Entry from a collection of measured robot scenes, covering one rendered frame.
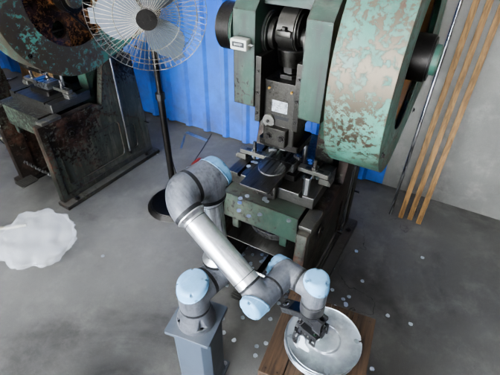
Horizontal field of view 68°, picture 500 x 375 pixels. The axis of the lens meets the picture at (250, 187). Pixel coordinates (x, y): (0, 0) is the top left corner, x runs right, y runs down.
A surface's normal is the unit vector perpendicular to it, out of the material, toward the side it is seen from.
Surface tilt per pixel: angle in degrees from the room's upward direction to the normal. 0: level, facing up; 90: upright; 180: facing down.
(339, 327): 0
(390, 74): 80
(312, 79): 90
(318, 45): 90
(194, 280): 8
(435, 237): 0
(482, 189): 90
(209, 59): 90
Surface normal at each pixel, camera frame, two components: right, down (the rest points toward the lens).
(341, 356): 0.01, -0.79
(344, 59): -0.48, 0.37
